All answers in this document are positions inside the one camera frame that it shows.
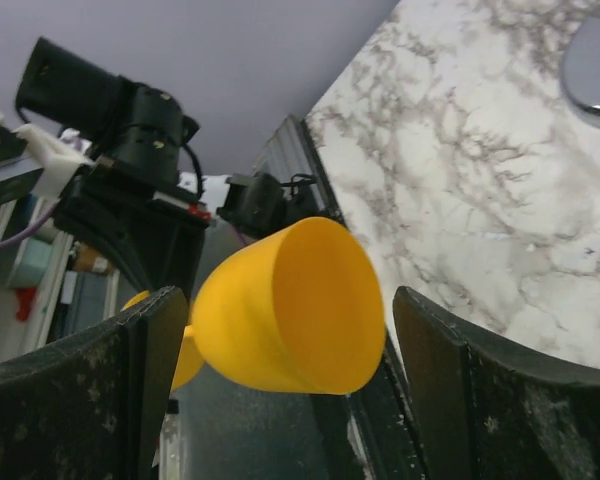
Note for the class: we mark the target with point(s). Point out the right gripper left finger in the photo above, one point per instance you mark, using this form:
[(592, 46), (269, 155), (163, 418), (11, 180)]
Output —
[(91, 405)]

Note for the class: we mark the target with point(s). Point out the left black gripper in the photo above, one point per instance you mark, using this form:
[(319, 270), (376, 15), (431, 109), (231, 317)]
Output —
[(152, 233)]

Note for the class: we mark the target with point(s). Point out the yellow wine glass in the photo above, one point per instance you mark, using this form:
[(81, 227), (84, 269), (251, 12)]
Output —
[(299, 311)]

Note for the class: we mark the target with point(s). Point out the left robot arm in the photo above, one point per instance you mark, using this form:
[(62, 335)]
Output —
[(130, 125)]

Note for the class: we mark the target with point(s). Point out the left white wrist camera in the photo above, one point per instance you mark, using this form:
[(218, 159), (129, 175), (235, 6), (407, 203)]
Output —
[(32, 161)]

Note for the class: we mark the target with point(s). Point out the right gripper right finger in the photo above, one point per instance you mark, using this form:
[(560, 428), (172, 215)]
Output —
[(485, 407)]

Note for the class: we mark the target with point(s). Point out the chrome wine glass rack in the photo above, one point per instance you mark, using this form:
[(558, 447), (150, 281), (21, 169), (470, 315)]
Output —
[(580, 70)]

